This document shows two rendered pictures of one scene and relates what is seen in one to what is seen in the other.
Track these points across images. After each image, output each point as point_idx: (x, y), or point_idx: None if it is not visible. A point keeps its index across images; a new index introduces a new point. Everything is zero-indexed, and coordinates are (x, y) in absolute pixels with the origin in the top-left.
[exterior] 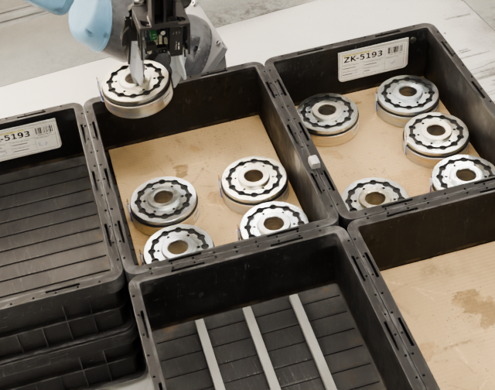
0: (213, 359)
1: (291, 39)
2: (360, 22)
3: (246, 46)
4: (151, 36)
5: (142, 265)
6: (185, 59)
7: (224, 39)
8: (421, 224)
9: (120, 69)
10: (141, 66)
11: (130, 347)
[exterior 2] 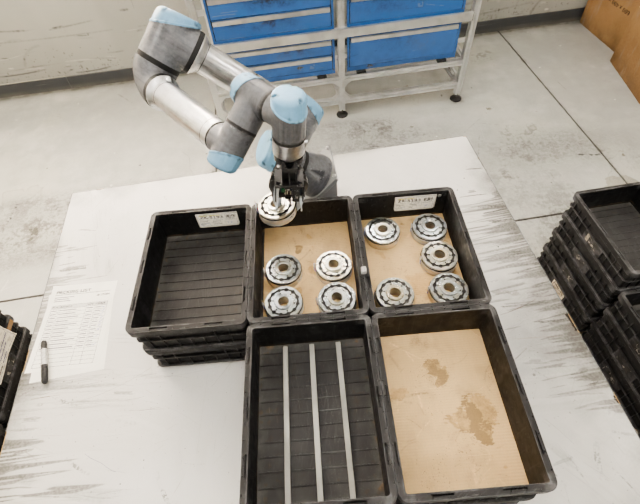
0: (286, 373)
1: (380, 167)
2: (419, 163)
3: (355, 167)
4: (281, 190)
5: (257, 318)
6: (304, 198)
7: (345, 161)
8: (414, 320)
9: (270, 195)
10: (277, 201)
11: None
